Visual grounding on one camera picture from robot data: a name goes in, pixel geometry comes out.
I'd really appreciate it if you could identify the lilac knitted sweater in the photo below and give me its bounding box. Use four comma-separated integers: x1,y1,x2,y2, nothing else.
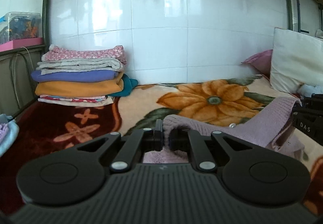
143,97,304,164

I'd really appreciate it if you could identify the light blue knitted garment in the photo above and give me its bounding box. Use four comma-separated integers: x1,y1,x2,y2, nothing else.
297,84,323,97

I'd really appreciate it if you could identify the white pillow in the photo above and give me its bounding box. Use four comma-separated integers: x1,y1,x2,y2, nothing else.
270,27,322,94

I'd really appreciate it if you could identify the teal folded garment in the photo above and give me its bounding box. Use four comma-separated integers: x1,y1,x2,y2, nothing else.
109,74,138,97

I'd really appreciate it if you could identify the pink pillow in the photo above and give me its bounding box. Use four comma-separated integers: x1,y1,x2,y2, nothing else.
242,49,273,77

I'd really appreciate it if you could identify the white patterned folded garment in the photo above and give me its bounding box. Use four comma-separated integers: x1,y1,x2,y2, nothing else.
38,95,115,108

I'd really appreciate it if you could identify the purple folded garment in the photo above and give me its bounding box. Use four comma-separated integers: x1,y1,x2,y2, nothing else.
31,71,119,83

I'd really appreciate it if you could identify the pink floral folded garment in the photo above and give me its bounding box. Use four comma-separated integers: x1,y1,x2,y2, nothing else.
42,44,126,65

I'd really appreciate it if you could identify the orange folded garment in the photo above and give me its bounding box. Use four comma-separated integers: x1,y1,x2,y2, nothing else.
35,72,124,98

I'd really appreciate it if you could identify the floral fleece blanket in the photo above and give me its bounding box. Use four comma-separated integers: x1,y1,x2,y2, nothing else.
0,73,323,217

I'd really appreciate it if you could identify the pale blue lilac cloth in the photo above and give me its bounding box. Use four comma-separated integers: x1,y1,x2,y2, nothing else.
0,114,19,156

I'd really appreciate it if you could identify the pink box lid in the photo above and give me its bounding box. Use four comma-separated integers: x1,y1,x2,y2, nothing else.
0,38,43,52

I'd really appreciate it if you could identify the clear plastic storage box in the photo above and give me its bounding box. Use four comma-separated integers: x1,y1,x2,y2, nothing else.
1,11,42,44

